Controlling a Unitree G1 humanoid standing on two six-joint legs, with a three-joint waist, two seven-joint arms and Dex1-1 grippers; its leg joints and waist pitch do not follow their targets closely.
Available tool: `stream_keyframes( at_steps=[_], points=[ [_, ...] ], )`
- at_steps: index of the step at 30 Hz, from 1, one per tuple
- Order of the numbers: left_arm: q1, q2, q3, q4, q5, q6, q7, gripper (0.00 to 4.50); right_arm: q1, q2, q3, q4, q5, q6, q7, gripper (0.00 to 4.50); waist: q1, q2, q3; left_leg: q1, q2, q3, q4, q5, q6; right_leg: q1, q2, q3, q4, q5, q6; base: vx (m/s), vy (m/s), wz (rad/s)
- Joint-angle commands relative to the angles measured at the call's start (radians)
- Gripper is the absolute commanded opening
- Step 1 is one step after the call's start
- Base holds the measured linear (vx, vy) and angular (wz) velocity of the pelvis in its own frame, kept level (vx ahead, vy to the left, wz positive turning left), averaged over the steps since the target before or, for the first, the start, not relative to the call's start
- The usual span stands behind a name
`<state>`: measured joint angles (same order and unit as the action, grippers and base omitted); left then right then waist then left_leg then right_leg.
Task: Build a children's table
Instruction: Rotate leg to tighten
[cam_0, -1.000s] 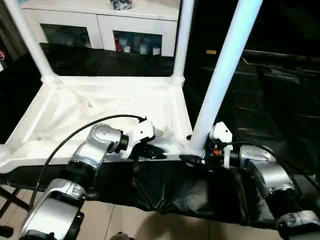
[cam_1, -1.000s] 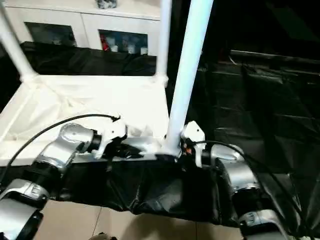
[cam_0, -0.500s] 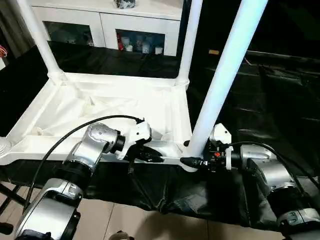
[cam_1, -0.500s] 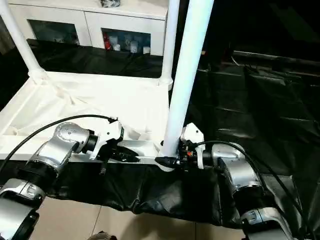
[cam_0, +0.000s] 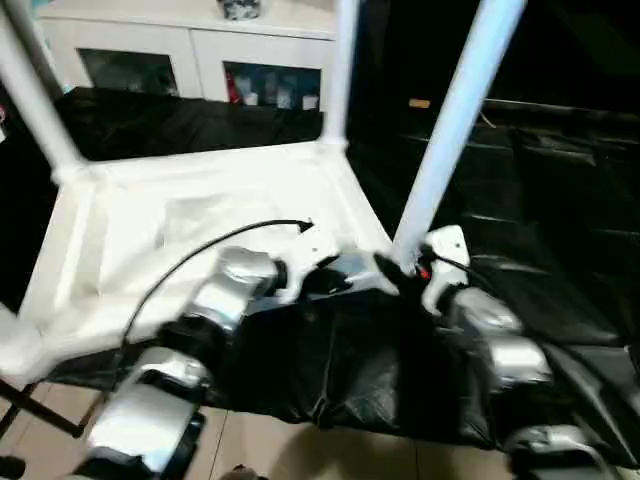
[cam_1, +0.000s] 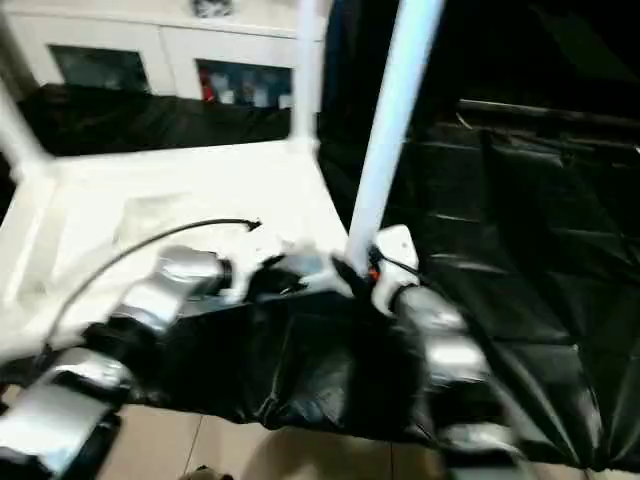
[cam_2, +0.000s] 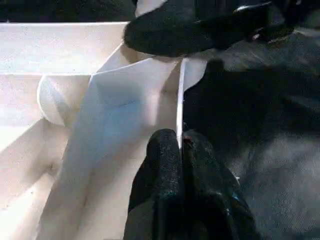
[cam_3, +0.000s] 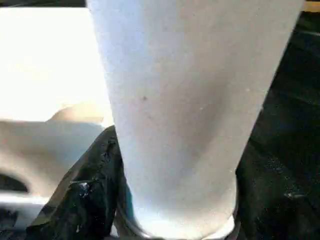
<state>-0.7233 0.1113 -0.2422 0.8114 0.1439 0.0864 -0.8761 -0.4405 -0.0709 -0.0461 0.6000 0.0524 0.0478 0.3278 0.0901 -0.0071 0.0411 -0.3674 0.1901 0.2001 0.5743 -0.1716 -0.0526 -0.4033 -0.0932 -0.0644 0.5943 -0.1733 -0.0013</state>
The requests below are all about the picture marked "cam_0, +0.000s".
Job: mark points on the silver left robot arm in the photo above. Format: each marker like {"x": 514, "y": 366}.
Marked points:
{"x": 220, "y": 300}

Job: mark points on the black metal frame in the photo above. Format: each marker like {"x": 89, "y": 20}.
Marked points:
{"x": 565, "y": 111}

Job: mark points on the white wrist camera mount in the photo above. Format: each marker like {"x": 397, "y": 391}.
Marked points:
{"x": 447, "y": 250}
{"x": 315, "y": 245}

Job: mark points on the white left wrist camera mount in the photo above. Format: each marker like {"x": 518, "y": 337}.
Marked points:
{"x": 315, "y": 245}

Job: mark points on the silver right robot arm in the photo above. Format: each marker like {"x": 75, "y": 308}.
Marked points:
{"x": 510, "y": 350}

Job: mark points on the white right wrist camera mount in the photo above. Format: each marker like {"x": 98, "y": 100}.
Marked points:
{"x": 447, "y": 250}

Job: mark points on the red bottle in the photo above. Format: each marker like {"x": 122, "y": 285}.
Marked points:
{"x": 232, "y": 87}

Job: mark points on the dark patterned object on cabinet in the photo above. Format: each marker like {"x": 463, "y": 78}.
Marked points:
{"x": 239, "y": 8}

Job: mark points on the black work surface mat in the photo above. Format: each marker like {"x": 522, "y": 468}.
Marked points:
{"x": 550, "y": 210}

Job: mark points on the white plastic table top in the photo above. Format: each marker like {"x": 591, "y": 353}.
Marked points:
{"x": 200, "y": 185}

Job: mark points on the yellow label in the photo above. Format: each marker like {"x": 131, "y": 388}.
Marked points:
{"x": 419, "y": 103}

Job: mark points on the white glass door cabinet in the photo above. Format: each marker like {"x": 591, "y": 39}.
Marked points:
{"x": 200, "y": 40}

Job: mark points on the white jar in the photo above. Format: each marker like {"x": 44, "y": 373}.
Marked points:
{"x": 310, "y": 102}
{"x": 250, "y": 98}

